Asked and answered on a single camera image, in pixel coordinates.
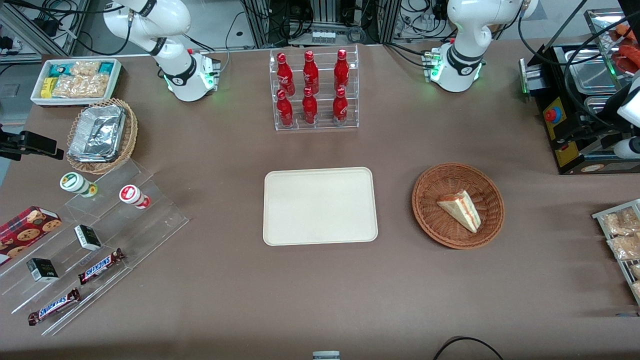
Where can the brown round wicker basket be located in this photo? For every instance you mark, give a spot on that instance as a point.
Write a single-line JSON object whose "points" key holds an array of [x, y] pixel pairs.
{"points": [[435, 220]]}

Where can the teal snack packet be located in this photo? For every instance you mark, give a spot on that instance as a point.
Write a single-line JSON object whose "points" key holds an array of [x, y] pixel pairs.
{"points": [[60, 70], [106, 67]]}

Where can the small dark box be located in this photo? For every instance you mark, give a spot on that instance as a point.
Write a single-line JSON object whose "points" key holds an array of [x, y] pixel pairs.
{"points": [[88, 237], [42, 270]]}

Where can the snickers bar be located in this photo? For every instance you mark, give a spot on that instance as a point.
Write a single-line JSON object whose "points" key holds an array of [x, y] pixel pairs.
{"points": [[54, 306], [100, 266]]}

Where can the black machine with red button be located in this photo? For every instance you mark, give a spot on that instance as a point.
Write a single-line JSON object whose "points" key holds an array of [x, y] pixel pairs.
{"points": [[557, 140]]}

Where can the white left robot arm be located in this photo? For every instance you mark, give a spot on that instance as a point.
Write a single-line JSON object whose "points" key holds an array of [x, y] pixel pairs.
{"points": [[467, 30]]}

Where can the glass food display case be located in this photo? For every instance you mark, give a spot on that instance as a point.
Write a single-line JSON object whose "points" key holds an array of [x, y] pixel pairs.
{"points": [[607, 40]]}

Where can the clear acrylic stepped stand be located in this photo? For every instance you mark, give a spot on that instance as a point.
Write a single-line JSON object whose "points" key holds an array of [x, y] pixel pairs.
{"points": [[145, 225]]}

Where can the white power strip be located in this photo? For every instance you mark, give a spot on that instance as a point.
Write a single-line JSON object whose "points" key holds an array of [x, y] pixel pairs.
{"points": [[323, 37]]}

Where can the cream plastic tray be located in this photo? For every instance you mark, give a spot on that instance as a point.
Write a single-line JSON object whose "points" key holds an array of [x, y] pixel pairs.
{"points": [[320, 206]]}

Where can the grey device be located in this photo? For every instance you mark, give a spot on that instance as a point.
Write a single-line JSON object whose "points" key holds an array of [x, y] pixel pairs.
{"points": [[326, 356]]}

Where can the red lid cup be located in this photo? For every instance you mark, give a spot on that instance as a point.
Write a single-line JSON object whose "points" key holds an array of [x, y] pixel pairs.
{"points": [[131, 195]]}

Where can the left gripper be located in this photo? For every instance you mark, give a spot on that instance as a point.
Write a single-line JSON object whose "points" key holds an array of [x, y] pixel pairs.
{"points": [[593, 131]]}

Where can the light wicker basket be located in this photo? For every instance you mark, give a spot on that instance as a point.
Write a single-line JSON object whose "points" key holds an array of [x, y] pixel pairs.
{"points": [[130, 135]]}

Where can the white snack bin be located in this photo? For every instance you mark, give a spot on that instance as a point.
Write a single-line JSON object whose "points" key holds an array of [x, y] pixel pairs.
{"points": [[37, 100]]}

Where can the clear snack bag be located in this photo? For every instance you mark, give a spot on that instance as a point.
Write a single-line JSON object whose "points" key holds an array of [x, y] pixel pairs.
{"points": [[621, 222], [636, 270], [637, 289], [626, 246]]}

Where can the yellow snack packet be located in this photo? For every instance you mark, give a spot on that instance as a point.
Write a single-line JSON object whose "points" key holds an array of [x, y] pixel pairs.
{"points": [[48, 87]]}

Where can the aluminium frame rack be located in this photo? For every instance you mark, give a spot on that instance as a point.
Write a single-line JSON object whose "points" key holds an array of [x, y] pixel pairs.
{"points": [[325, 12]]}

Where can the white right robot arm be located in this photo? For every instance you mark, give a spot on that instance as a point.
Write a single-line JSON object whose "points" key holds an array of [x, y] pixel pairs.
{"points": [[170, 30]]}

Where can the clear acrylic bottle rack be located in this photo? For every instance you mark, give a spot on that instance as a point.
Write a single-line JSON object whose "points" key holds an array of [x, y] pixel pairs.
{"points": [[315, 85]]}

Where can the red cookie box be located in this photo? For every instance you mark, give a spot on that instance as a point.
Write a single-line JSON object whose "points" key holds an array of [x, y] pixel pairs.
{"points": [[25, 232]]}

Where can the green lid cup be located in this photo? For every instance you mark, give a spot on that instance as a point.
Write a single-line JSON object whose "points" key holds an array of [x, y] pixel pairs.
{"points": [[74, 182]]}

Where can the clear cracker bag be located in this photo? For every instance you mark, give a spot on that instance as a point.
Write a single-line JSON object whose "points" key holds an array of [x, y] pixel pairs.
{"points": [[85, 67], [82, 86]]}

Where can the black clamp mount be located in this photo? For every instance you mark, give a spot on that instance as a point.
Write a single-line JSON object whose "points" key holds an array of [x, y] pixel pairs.
{"points": [[35, 144]]}

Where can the red cola bottle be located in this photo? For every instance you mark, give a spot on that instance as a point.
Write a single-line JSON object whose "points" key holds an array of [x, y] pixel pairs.
{"points": [[309, 108], [340, 107], [284, 110], [341, 71], [284, 75], [310, 74]]}

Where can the triangle sandwich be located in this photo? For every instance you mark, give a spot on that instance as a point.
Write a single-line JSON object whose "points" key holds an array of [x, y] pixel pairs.
{"points": [[462, 210]]}

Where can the aluminium foil container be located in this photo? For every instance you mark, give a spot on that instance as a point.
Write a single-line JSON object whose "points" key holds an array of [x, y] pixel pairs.
{"points": [[97, 134]]}

